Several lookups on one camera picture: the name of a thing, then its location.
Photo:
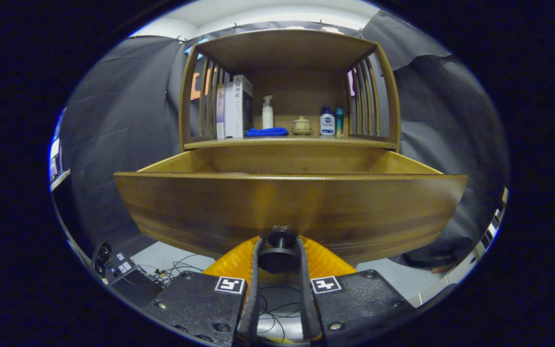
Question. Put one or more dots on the black electronic device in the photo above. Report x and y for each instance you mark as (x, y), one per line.
(130, 284)

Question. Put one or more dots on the cream lidded teacup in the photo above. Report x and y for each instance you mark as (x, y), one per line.
(301, 126)

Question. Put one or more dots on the blue white object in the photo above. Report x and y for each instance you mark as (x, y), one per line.
(55, 159)

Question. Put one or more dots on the wooden drawer with black knob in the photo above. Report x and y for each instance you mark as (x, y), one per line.
(210, 207)

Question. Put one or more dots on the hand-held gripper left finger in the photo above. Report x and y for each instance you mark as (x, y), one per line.
(252, 299)

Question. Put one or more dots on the wooden countertop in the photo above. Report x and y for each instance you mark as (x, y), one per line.
(306, 141)

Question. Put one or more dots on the white pump bottle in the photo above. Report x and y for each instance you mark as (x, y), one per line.
(268, 118)

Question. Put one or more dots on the thick white book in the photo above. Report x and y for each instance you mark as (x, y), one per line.
(233, 111)

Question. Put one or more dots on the teal bottle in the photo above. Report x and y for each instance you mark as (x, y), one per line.
(339, 123)

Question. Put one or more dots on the thin white purple book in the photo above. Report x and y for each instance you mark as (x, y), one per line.
(220, 115)

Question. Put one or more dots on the white lotion bottle blue cap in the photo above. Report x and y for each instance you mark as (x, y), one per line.
(327, 125)

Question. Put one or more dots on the blue folded cloth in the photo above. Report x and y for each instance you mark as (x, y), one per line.
(265, 132)

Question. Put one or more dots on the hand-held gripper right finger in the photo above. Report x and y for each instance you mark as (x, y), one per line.
(305, 299)

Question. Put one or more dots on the wooden cabinet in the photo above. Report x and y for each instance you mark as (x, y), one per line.
(287, 48)

